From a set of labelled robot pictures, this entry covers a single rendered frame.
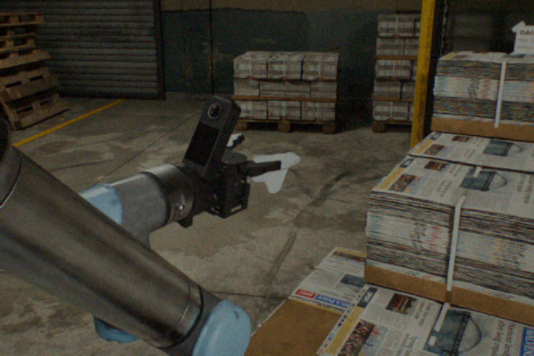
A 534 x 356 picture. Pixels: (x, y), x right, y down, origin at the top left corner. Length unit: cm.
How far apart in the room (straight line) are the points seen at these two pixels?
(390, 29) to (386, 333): 502
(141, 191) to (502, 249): 76
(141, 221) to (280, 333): 91
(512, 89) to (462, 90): 13
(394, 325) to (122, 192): 69
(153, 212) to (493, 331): 77
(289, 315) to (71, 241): 118
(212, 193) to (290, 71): 512
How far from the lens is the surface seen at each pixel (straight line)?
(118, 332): 67
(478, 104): 168
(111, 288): 45
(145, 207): 62
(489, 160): 143
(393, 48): 593
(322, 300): 161
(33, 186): 39
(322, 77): 580
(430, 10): 222
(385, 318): 115
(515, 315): 120
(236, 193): 75
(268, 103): 591
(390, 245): 120
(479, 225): 113
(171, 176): 66
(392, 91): 599
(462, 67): 167
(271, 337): 146
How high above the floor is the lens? 146
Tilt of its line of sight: 16 degrees down
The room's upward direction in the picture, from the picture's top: straight up
